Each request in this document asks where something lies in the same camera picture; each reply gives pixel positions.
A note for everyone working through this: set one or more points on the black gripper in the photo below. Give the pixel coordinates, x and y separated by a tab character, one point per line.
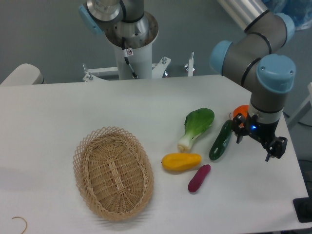
264	133

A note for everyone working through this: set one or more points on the dark green cucumber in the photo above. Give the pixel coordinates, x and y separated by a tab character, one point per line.
221	143

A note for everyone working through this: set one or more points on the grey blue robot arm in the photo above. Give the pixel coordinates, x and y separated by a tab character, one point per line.
251	63

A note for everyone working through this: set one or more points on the orange pumpkin toy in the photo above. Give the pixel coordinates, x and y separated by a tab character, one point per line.
243	109

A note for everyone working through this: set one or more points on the green bok choy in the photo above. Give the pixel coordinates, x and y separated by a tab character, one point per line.
196	123

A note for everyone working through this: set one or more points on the purple sweet potato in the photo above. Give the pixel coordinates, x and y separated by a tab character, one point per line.
198	178

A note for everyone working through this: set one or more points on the black device at edge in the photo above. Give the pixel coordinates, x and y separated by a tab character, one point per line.
303	209

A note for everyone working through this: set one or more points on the yellow papaya half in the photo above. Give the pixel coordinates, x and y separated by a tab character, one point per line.
179	162

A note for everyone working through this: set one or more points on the blue plastic bag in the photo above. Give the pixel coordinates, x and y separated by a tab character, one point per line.
299	10

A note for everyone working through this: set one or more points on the woven wicker basket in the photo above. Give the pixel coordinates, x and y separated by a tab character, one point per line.
113	173

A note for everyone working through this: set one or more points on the beige chair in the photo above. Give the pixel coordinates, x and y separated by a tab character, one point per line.
25	74

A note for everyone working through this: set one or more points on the white frame leg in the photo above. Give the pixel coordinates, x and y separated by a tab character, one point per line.
301	110

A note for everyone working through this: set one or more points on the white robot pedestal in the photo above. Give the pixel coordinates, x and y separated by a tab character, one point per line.
133	48

